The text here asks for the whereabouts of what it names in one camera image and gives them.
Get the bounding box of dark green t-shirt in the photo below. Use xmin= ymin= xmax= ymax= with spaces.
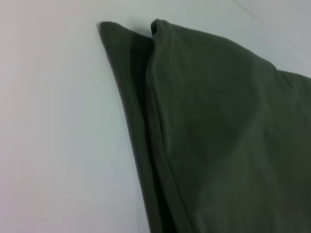
xmin=98 ymin=18 xmax=311 ymax=233

